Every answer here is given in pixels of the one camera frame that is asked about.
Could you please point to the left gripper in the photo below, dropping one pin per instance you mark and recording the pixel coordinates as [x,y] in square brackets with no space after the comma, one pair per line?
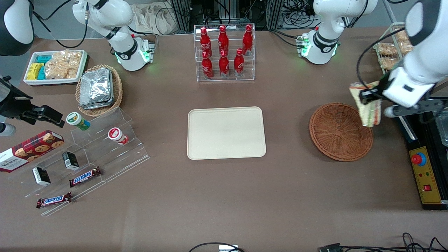
[383,86]

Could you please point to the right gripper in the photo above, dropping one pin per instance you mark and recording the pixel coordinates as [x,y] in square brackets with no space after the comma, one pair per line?
[14,104]

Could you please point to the triangular sandwich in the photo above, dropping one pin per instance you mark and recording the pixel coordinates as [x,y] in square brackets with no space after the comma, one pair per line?
[371,115]

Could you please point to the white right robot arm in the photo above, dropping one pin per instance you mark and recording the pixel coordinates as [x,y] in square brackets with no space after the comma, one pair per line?
[105,14]

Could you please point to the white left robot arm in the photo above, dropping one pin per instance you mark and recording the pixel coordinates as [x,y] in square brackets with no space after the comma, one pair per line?
[325,21]

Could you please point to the white rectangular snack tray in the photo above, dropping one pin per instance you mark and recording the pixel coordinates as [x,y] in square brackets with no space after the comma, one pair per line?
[56,81]

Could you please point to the round brown wicker basket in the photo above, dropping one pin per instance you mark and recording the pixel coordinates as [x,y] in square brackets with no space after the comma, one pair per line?
[336,133]

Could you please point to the oval tan wicker basket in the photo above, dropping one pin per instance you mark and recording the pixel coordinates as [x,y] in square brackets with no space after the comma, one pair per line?
[117,91]

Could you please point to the cream plastic tray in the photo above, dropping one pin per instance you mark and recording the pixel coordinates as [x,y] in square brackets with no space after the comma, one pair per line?
[225,133]

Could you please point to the bagged bread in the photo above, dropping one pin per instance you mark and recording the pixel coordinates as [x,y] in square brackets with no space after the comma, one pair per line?
[403,36]
[406,48]
[386,49]
[389,63]

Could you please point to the teal wrapped snack pack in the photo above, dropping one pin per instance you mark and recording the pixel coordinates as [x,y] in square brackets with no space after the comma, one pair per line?
[43,58]
[42,73]

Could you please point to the yellow wrapped snack pack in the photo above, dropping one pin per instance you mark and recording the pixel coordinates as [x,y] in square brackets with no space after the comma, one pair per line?
[33,71]

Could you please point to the red tartan cookie box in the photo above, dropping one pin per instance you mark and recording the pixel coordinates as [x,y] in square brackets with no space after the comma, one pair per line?
[31,148]

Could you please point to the green lidded snack cup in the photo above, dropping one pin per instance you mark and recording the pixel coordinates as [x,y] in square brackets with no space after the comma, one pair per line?
[77,120]

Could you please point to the clear bag of crackers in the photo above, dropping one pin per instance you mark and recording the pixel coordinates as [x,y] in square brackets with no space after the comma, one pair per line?
[63,64]

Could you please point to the silver foil pouch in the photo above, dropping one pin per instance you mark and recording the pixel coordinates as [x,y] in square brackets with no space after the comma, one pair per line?
[96,84]
[94,105]

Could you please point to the black yellow control box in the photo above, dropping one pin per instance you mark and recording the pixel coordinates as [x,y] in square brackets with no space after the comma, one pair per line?
[420,136]

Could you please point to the clear bread display shelf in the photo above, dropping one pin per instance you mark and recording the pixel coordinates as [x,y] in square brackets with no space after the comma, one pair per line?
[393,26]

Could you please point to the small black carton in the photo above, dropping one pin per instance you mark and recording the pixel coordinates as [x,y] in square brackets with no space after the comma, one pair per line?
[71,160]
[41,176]

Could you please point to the clear plastic container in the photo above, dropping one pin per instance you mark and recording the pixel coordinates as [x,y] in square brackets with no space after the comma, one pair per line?
[442,129]

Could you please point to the brown Snickers bar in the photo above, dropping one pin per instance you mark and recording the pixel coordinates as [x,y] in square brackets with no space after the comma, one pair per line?
[54,200]
[85,176]

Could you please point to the red lidded snack cup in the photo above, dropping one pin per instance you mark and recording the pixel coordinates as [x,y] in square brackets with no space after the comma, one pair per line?
[116,135]

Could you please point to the clear acrylic stepped display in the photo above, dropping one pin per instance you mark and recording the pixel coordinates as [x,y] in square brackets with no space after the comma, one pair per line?
[105,161]

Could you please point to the yellow emergency stop control box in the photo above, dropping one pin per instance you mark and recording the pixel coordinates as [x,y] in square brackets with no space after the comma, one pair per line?
[427,178]

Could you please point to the red cola bottle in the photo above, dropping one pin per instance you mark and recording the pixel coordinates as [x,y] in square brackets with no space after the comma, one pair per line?
[203,40]
[207,68]
[239,64]
[223,38]
[224,66]
[247,38]

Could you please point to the beige cloth bag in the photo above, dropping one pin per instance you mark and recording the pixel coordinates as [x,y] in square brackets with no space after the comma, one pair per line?
[150,17]

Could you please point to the clear acrylic bottle rack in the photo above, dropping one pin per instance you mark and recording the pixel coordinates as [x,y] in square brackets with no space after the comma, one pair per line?
[225,78]

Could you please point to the black equipment rack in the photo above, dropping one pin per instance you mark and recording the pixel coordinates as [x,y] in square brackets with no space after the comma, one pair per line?
[217,12]

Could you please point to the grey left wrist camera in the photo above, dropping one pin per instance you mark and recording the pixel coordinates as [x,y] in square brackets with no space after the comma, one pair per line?
[389,112]

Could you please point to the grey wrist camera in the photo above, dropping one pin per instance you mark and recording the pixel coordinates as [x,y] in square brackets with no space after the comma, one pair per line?
[389,112]
[6,130]

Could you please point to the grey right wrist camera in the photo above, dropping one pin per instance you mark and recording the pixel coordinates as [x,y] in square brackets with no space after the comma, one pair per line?
[6,130]

